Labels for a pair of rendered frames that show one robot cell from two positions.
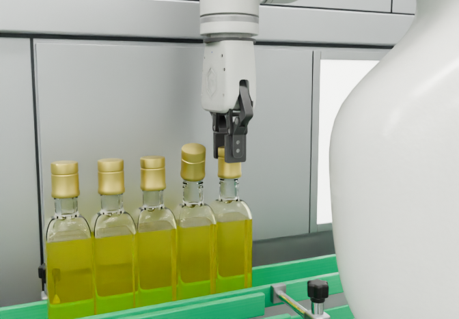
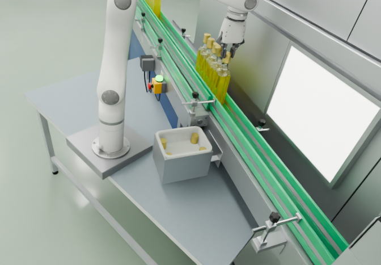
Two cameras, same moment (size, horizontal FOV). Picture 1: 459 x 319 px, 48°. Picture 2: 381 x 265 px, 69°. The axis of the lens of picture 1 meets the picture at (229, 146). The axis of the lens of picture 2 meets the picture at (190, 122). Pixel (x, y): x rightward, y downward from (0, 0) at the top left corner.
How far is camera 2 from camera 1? 1.38 m
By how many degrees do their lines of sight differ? 84
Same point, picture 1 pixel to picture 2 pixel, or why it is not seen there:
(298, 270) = (236, 110)
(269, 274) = (231, 103)
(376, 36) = (322, 49)
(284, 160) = (266, 79)
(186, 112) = (250, 40)
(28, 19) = not seen: outside the picture
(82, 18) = not seen: outside the picture
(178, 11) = (261, 3)
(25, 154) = not seen: hidden behind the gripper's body
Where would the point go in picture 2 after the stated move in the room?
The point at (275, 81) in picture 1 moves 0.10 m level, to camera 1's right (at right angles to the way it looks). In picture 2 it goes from (274, 45) to (278, 55)
